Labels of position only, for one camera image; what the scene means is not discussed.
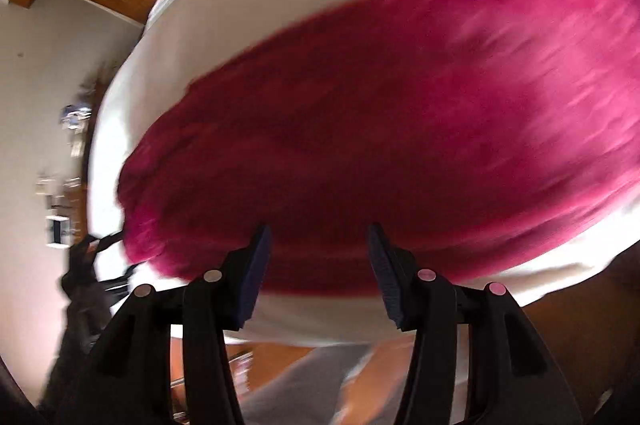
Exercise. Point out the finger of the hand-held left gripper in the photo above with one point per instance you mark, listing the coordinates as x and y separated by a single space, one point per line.
107 241

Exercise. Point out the cluttered wall shelf items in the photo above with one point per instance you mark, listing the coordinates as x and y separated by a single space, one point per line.
70 155

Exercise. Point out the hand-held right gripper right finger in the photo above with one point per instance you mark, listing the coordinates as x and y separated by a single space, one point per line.
387 275

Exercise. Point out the magenta fluffy towel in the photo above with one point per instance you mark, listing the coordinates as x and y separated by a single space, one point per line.
380 140

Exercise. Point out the person's grey clothing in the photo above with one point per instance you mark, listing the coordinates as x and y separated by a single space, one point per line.
305 385

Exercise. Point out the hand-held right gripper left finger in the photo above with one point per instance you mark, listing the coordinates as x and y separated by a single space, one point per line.
252 275

